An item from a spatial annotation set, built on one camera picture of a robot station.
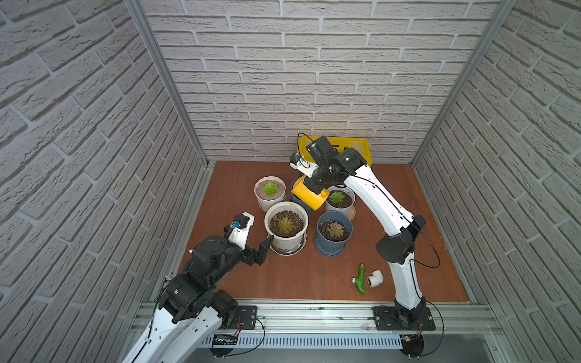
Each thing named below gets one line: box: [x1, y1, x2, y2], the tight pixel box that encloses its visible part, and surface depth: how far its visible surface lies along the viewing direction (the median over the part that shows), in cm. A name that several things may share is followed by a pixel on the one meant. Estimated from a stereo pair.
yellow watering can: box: [291, 174, 330, 211], surface depth 81 cm
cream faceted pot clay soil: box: [253, 175, 287, 213], surface depth 96 cm
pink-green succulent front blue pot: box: [326, 221, 345, 239], surface depth 87 cm
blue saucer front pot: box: [313, 237, 348, 258], surface depth 89 cm
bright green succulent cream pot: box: [263, 181, 280, 196], surface depth 96 cm
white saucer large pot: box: [269, 234, 308, 257], surface depth 90 cm
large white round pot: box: [264, 201, 309, 251], surface depth 88 cm
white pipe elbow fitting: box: [366, 269, 385, 289], surface depth 81 cm
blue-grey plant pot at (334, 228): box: [316, 210, 354, 253], surface depth 88 cm
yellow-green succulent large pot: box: [276, 217, 294, 234], surface depth 86 cm
